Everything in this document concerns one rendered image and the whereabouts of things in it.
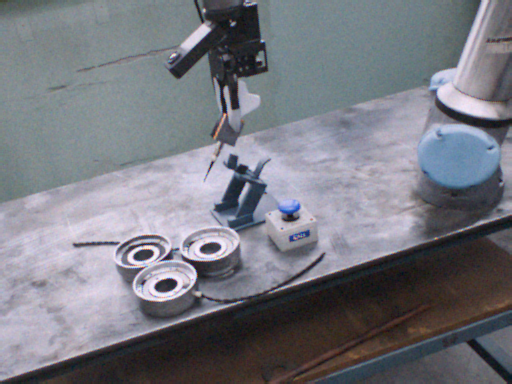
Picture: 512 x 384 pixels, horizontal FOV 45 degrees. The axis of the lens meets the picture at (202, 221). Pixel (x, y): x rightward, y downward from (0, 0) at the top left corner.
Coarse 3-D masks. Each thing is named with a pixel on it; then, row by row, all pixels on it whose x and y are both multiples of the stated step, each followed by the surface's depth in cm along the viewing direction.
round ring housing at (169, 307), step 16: (144, 272) 102; (160, 272) 103; (192, 272) 101; (160, 288) 102; (176, 288) 99; (192, 288) 97; (144, 304) 97; (160, 304) 95; (176, 304) 96; (192, 304) 99
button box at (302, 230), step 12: (276, 216) 109; (288, 216) 108; (300, 216) 108; (312, 216) 107; (276, 228) 106; (288, 228) 105; (300, 228) 106; (312, 228) 107; (276, 240) 108; (288, 240) 106; (300, 240) 107; (312, 240) 108
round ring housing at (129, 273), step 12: (132, 240) 112; (144, 240) 112; (156, 240) 112; (168, 240) 109; (120, 252) 110; (132, 252) 110; (144, 252) 111; (156, 252) 108; (168, 252) 106; (120, 264) 105; (132, 276) 105
